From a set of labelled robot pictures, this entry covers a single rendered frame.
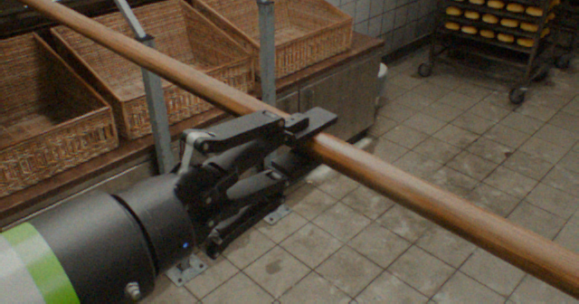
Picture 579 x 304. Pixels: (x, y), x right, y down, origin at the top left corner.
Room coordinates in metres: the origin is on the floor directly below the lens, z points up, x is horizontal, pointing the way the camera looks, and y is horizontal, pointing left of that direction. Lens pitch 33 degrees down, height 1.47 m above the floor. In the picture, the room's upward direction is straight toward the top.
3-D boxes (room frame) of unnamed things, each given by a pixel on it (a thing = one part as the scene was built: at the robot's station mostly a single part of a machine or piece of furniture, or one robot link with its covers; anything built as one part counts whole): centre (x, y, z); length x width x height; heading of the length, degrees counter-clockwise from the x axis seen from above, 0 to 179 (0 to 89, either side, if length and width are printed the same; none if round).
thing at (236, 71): (1.74, 0.51, 0.72); 0.56 x 0.49 x 0.28; 134
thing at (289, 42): (2.18, 0.08, 0.72); 0.56 x 0.49 x 0.28; 135
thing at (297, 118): (0.41, 0.01, 1.23); 0.05 x 0.01 x 0.03; 136
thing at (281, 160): (0.43, -0.01, 1.18); 0.07 x 0.03 x 0.01; 136
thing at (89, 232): (0.27, 0.15, 1.20); 0.12 x 0.06 x 0.09; 46
